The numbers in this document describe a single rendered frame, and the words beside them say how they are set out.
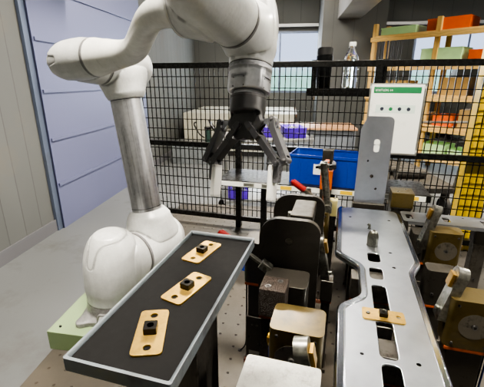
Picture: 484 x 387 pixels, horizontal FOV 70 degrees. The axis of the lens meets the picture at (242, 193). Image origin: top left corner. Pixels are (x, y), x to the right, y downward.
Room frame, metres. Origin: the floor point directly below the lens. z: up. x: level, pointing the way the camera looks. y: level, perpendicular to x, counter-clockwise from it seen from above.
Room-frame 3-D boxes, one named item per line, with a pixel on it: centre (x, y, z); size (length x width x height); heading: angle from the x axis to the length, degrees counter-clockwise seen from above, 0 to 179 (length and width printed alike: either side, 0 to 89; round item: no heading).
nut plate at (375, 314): (0.61, -0.29, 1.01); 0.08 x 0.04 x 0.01; 75
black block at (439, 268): (0.82, -0.55, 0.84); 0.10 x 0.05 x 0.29; 74
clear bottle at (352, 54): (1.70, -0.50, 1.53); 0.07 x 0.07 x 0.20
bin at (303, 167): (1.52, -0.38, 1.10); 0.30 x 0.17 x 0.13; 69
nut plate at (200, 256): (0.59, 0.08, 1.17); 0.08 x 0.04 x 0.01; 153
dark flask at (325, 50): (1.73, -0.39, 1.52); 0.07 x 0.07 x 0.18
